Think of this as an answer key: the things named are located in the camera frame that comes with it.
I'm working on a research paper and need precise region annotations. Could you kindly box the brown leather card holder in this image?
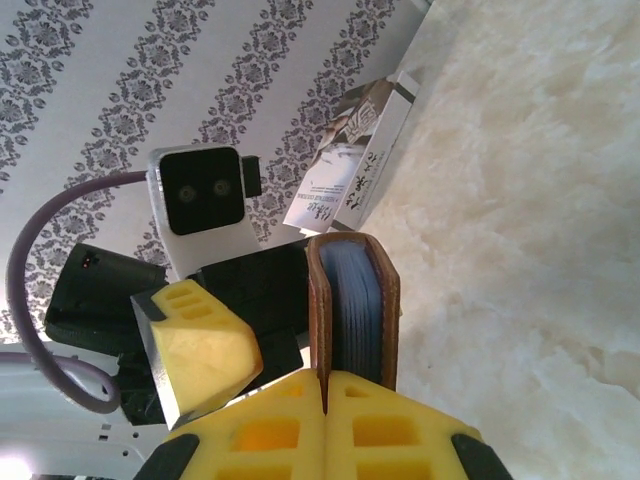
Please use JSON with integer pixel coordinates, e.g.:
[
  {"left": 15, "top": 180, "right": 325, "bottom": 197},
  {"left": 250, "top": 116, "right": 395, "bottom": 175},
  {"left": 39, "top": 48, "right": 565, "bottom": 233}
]
[{"left": 305, "top": 232, "right": 402, "bottom": 392}]

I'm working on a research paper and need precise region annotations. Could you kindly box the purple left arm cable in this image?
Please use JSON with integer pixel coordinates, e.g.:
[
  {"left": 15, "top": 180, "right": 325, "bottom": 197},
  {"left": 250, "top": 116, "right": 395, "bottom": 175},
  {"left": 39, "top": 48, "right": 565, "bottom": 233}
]
[{"left": 0, "top": 169, "right": 151, "bottom": 415}]

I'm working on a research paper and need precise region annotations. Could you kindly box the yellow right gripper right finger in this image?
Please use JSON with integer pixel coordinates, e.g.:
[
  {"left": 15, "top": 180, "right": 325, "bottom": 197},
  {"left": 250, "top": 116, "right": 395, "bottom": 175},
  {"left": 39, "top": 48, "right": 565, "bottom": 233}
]
[{"left": 324, "top": 369, "right": 514, "bottom": 480}]

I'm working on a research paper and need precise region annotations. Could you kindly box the white paperback book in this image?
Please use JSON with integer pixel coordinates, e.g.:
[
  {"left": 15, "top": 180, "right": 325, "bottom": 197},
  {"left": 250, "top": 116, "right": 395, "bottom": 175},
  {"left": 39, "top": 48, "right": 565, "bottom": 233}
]
[{"left": 282, "top": 69, "right": 420, "bottom": 237}]

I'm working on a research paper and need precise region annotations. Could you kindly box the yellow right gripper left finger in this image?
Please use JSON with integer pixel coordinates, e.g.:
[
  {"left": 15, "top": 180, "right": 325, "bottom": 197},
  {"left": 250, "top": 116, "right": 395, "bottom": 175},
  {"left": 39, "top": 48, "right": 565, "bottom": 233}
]
[{"left": 137, "top": 370, "right": 327, "bottom": 480}]

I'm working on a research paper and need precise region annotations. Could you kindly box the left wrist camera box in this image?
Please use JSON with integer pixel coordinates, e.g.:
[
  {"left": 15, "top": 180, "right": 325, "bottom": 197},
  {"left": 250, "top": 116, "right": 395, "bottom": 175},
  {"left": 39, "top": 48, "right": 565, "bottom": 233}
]
[{"left": 146, "top": 144, "right": 264, "bottom": 284}]

